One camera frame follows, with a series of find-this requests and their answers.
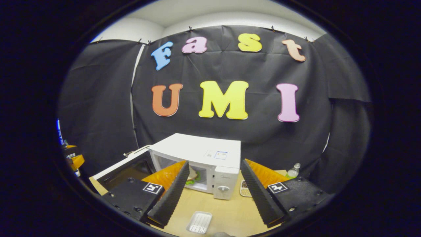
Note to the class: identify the white sectioned grain dish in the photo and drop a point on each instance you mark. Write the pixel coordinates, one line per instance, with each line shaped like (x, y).
(244, 189)

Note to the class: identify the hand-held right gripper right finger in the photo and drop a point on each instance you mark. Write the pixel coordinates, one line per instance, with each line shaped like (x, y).
(260, 197)

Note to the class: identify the white microwave oven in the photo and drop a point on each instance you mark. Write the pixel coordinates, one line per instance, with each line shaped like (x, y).
(197, 148)

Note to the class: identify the black backdrop cloth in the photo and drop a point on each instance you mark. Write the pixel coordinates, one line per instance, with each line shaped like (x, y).
(263, 65)

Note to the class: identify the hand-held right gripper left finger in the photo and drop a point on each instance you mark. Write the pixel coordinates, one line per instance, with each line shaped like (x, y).
(171, 197)

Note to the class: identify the green label drink bottle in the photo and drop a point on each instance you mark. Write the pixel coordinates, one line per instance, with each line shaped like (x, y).
(292, 172)

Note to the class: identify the blue panel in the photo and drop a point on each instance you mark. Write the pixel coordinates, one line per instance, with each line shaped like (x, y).
(59, 131)

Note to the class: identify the lettuce sandwich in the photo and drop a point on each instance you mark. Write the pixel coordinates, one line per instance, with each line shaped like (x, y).
(193, 174)

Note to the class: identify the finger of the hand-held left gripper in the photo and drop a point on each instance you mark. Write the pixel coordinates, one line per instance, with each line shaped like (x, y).
(77, 162)

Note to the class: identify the white rectangular tray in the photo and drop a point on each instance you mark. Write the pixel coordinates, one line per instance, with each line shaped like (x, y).
(199, 222)

